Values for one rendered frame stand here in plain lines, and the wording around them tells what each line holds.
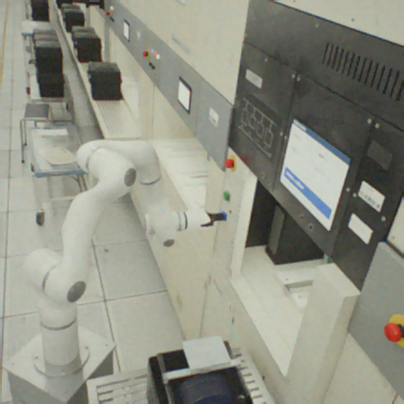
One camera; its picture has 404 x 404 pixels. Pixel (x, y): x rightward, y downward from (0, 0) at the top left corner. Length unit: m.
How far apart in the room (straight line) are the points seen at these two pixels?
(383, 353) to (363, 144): 0.48
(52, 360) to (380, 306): 1.11
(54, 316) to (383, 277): 1.01
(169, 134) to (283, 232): 1.50
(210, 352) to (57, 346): 0.56
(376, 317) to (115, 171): 0.81
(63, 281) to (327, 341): 0.77
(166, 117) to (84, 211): 1.82
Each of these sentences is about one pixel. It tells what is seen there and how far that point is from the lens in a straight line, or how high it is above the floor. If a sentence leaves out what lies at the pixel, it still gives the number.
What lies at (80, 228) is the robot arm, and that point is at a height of 1.29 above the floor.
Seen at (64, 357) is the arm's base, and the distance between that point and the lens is 1.71.
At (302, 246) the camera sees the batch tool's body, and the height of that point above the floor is 0.96.
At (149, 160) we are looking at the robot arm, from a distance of 1.53.
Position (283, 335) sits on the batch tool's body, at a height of 0.87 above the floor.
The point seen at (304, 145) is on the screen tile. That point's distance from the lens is 1.31.
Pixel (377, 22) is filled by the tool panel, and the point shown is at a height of 1.98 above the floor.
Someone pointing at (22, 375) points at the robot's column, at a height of 0.76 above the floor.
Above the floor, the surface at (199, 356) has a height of 1.08.
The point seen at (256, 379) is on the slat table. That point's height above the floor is 0.76.
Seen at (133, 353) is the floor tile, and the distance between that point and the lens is 2.77.
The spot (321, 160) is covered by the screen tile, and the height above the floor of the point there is 1.63.
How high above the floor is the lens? 2.11
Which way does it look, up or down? 30 degrees down
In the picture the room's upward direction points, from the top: 7 degrees clockwise
